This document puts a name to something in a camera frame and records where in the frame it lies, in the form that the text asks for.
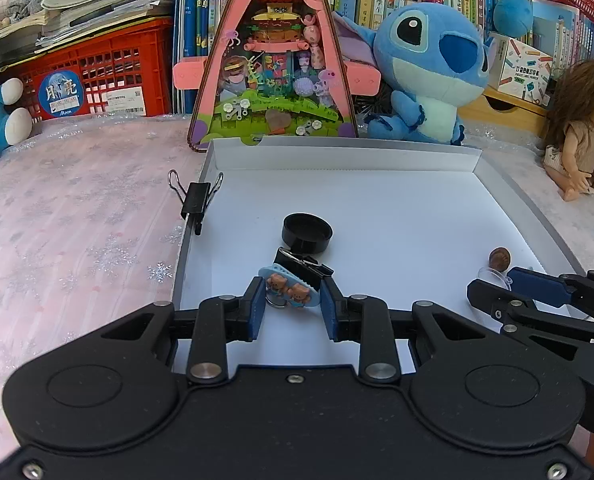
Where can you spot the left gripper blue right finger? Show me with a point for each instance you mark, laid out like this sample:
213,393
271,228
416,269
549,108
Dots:
334,310

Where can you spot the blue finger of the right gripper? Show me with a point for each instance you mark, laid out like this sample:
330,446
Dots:
504,306
537,286

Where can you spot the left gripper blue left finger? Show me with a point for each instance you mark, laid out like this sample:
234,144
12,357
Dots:
250,311

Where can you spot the blue hair clip with bears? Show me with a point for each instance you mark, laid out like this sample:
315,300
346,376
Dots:
283,288

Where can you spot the large black binder clip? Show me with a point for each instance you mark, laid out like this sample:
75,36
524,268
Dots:
305,267

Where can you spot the small brown nut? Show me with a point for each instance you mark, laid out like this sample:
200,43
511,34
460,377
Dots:
500,259

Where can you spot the black round cap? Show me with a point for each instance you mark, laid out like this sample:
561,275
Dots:
306,234

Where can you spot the grey shallow cardboard box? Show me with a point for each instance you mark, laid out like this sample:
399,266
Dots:
410,221

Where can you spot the small binder clip on box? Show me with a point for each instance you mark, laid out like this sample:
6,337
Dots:
195,198

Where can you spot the long haired baby doll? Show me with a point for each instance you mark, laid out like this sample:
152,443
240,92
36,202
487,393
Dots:
569,133

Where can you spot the wooden drawer box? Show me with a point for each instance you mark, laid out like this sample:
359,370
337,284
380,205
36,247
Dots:
501,109

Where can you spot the white pencil print box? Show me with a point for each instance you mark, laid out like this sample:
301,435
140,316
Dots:
520,70

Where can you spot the pink triangular diorama toy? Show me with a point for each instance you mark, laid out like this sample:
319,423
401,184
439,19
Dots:
274,68

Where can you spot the red plastic crate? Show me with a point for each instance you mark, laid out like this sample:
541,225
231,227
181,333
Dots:
126,69

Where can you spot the Stitch plush toy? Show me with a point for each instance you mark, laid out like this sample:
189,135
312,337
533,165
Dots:
433,59

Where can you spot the blue plush ball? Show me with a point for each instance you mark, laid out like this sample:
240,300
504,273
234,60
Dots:
513,18

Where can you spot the stack of books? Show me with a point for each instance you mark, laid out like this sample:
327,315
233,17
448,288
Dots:
28,27

